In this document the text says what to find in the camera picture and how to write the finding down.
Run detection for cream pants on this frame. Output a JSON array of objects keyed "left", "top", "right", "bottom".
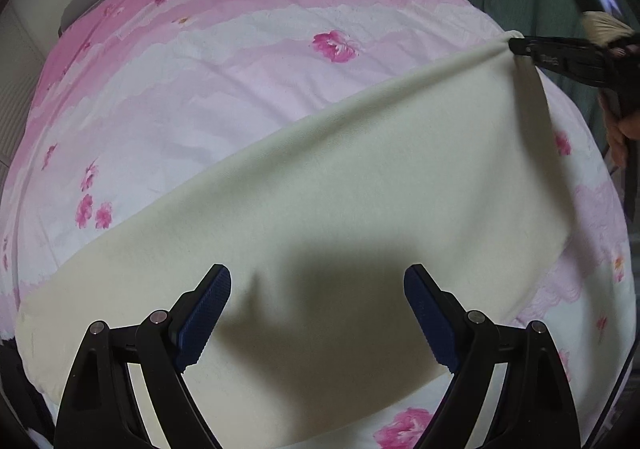
[{"left": 15, "top": 29, "right": 574, "bottom": 449}]

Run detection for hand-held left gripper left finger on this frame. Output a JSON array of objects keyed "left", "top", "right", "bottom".
[{"left": 52, "top": 263, "right": 233, "bottom": 449}]

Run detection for dark cloth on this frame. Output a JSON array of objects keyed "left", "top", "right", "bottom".
[{"left": 0, "top": 336, "right": 57, "bottom": 442}]

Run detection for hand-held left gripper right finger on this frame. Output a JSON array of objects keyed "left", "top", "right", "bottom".
[{"left": 403, "top": 263, "right": 584, "bottom": 449}]

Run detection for person's right hand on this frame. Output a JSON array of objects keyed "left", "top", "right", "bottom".
[{"left": 581, "top": 10, "right": 640, "bottom": 168}]

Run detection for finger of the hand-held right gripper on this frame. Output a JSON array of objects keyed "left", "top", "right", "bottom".
[
  {"left": 529, "top": 54, "right": 612, "bottom": 91},
  {"left": 508, "top": 35, "right": 603, "bottom": 57}
]

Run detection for pink floral bedsheet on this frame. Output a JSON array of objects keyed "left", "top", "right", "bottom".
[{"left": 0, "top": 0, "right": 637, "bottom": 449}]

